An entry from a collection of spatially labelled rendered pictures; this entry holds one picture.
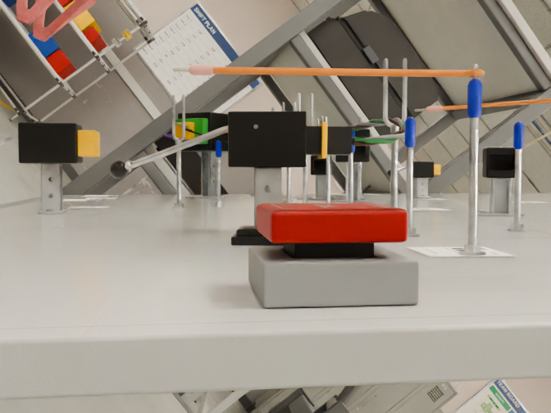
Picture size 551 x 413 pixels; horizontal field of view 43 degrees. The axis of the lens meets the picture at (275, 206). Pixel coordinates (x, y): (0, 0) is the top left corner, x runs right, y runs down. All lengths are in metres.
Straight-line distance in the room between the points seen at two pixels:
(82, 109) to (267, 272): 8.19
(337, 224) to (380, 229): 0.02
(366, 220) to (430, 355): 0.05
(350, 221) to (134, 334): 0.09
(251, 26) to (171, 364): 8.26
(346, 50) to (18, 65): 7.35
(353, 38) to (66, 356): 1.41
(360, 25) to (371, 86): 0.13
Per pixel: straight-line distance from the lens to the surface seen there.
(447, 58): 1.99
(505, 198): 0.79
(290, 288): 0.24
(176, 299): 0.26
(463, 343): 0.23
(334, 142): 0.51
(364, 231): 0.25
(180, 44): 8.40
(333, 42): 1.57
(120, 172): 0.53
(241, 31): 8.43
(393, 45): 1.60
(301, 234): 0.24
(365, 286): 0.25
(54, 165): 0.81
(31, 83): 8.64
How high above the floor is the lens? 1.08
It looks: 4 degrees up
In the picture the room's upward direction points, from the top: 52 degrees clockwise
